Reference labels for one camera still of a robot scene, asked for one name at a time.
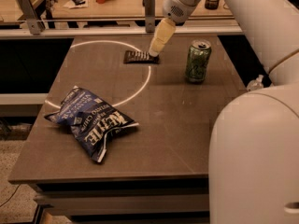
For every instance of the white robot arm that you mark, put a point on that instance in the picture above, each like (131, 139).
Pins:
(253, 164)

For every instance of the metal guard rail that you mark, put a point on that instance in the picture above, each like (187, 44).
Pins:
(54, 33)

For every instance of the clear sanitizer bottle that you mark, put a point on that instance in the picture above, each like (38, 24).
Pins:
(255, 84)

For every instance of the metal rail bracket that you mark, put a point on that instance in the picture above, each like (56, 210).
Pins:
(149, 6)
(34, 23)

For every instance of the left metal rail bracket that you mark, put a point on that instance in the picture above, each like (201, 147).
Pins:
(34, 23)

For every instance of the blue kettle chips bag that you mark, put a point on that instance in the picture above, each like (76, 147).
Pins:
(91, 120)

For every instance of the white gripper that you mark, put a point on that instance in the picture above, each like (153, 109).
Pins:
(173, 7)

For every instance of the middle metal rail bracket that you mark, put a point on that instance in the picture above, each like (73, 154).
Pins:
(149, 6)

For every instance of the green soda can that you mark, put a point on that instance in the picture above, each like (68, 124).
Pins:
(197, 60)

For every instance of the black mesh cup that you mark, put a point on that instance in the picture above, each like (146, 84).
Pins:
(212, 4)

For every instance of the dark chocolate rxbar wrapper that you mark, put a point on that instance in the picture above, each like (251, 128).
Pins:
(133, 56)

